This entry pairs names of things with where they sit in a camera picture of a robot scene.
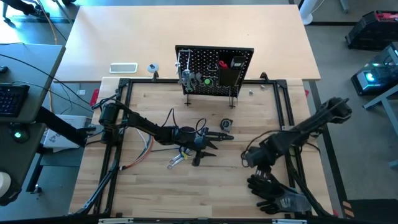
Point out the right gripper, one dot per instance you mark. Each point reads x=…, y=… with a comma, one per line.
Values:
x=263, y=174

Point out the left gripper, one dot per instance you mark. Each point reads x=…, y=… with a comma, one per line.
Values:
x=191, y=138

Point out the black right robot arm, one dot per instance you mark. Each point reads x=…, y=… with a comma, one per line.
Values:
x=311, y=124

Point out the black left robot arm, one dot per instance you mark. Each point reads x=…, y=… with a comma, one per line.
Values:
x=140, y=121

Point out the black peg board bin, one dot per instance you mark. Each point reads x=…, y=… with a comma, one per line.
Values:
x=229, y=79

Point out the black peg board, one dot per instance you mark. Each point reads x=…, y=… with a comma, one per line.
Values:
x=199, y=60

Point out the black tape measure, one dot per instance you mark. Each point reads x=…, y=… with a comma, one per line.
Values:
x=226, y=124

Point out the grey and black work glove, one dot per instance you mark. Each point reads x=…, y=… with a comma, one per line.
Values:
x=289, y=202

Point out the silver mounting plate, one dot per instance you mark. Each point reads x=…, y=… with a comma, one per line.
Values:
x=285, y=127

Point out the red clamp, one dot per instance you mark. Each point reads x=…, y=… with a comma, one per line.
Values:
x=306, y=92
x=94, y=97

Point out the grey round disc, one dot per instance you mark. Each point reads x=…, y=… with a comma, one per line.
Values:
x=153, y=67

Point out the light wooden table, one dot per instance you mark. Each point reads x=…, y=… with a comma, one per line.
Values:
x=155, y=31

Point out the pale-legged workbench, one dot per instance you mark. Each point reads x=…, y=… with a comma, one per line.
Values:
x=385, y=105

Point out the lit computer tower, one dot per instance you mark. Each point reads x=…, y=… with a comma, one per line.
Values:
x=371, y=76

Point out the white cardboard box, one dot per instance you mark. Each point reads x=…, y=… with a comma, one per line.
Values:
x=62, y=130

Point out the black support strut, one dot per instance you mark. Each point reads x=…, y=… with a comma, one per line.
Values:
x=59, y=124

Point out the white stand base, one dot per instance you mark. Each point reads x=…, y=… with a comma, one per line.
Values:
x=311, y=15

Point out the black and red tool case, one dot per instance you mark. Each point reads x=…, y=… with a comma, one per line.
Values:
x=373, y=31

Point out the grey desk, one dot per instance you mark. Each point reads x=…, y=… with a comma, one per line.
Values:
x=31, y=62

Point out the black keyboard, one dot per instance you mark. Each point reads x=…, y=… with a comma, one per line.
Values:
x=12, y=99

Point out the black tripod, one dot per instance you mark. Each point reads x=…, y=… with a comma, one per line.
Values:
x=21, y=6

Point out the silver bracket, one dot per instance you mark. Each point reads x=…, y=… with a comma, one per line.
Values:
x=289, y=221
x=115, y=221

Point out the black frame clamp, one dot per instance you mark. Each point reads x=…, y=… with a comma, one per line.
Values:
x=155, y=75
x=264, y=76

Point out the black aluminium frame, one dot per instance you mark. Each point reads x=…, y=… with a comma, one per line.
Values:
x=143, y=81

